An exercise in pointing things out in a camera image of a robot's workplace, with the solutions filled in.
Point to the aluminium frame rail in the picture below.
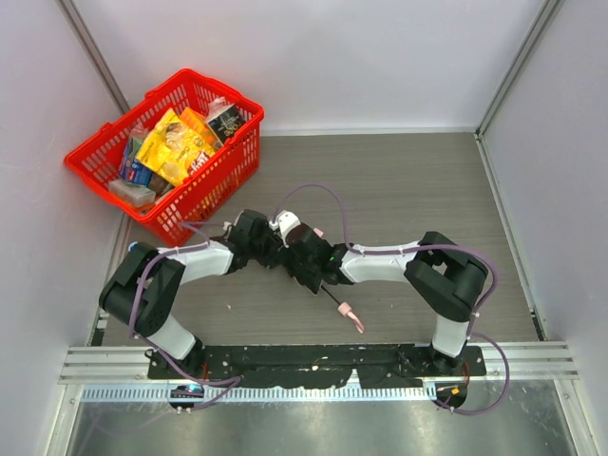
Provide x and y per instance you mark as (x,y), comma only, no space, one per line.
(123,365)

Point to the black box with gold print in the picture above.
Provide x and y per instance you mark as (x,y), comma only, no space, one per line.
(225,122)

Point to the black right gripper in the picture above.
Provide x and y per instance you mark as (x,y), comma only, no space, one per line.
(307,274)

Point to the white slotted cable duct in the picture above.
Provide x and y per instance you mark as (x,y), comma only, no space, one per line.
(175,393)

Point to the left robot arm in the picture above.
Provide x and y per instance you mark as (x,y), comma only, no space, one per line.
(142,290)

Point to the blue snack packet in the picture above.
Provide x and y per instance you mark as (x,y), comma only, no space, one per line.
(131,169)

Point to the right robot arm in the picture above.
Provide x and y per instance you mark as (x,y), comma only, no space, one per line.
(448,277)

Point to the red plastic shopping basket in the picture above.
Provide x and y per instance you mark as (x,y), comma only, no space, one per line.
(97,161)

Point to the clear plastic container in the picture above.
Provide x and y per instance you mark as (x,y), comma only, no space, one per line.
(135,195)

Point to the orange snack box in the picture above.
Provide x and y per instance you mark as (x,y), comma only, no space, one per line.
(196,122)

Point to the pink folding umbrella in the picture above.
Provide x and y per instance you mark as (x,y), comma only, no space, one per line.
(345,309)

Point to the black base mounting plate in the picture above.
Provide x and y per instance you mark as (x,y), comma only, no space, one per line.
(316,367)

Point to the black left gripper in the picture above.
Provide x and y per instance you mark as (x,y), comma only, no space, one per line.
(268,244)

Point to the red and white snack packet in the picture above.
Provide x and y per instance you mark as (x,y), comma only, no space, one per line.
(196,164)

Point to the yellow snack bag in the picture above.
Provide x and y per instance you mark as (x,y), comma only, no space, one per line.
(170,146)

